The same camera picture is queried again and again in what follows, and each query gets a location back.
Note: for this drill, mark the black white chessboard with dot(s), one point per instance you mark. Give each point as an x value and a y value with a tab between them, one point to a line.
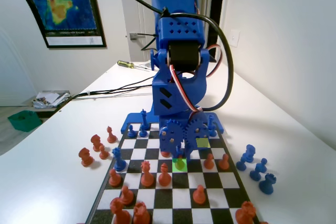
181	200

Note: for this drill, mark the blue 3D-printed robot arm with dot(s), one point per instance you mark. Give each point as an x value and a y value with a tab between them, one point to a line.
178	30

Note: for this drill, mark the red chess rook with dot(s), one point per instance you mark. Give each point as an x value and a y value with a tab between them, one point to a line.
245	213

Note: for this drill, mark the green plastic bin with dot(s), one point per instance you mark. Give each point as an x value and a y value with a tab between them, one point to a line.
25	121

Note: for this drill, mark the white light switch plate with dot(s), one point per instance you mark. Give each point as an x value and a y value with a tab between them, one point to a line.
234	38

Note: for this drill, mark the framed map poster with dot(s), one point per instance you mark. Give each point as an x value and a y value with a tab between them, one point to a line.
68	3

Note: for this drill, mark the white door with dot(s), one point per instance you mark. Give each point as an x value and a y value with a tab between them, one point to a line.
128	22

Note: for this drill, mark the red chess queen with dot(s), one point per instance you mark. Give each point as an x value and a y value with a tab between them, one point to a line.
146	175

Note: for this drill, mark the blue chess king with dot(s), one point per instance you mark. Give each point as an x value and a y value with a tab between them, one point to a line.
144	120

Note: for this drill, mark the pile of papers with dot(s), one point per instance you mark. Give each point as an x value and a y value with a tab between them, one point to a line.
48	98

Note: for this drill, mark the blue geared gripper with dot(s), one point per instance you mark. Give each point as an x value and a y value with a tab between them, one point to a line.
184	133

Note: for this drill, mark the red chess pawn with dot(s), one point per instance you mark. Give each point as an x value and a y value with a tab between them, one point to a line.
179	165
103	153
223	162
209	162
165	154
199	195
114	179
126	196

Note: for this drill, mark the blue chess rook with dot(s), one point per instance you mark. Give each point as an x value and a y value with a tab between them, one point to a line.
211	123
267	184

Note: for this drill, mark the blue chess queen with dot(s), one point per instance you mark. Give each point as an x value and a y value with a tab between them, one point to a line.
118	160

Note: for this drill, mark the red chess piece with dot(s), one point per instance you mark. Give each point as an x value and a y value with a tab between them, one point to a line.
263	222

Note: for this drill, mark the blue chess knight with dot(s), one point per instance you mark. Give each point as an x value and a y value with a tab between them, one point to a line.
249	153

